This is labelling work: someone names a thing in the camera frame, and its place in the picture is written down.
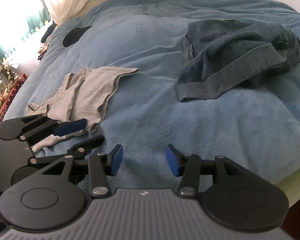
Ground black garment on bed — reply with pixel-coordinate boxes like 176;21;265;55
63;26;91;47

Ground grey polo shirt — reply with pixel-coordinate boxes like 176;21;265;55
26;66;139;153

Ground red patterned tablecloth table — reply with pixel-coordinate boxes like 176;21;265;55
0;74;29;124

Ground blue fleece duvet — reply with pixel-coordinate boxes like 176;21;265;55
5;0;300;188

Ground dark blue jeans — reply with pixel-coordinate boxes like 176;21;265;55
176;20;300;102

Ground green mattress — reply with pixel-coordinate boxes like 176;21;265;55
276;168;300;207

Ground green christmas window curtain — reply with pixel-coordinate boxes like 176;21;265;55
0;0;51;62

